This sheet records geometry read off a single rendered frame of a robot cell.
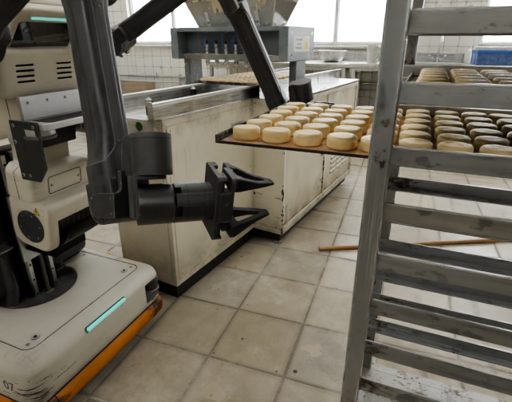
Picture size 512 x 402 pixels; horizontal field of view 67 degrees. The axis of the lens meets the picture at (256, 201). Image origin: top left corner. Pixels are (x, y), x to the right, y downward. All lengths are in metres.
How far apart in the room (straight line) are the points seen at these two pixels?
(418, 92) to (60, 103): 0.96
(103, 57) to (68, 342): 0.97
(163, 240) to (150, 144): 1.23
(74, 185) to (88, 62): 0.75
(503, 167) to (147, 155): 0.48
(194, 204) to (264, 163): 1.60
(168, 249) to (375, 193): 1.27
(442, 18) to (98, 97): 0.47
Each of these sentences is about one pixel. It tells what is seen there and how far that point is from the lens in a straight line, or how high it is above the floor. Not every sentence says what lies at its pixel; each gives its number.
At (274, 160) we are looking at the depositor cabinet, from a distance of 2.10.
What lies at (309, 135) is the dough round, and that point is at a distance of 0.66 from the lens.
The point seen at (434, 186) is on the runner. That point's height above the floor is 0.78.
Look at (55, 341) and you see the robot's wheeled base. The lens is 1.39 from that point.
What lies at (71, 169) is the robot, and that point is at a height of 0.75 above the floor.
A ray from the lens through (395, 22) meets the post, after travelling 0.56.
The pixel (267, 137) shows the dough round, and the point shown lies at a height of 0.96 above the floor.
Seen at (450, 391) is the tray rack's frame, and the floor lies 0.15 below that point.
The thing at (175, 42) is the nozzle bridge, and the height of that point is 1.10.
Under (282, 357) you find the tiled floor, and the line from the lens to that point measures 1.60.
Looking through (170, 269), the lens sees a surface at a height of 0.17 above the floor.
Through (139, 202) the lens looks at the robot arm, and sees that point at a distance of 0.54.
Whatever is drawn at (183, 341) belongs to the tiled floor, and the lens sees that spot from 1.68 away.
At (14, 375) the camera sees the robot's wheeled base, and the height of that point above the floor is 0.25.
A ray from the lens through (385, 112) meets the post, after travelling 0.57.
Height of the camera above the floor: 1.12
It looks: 23 degrees down
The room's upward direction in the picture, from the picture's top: straight up
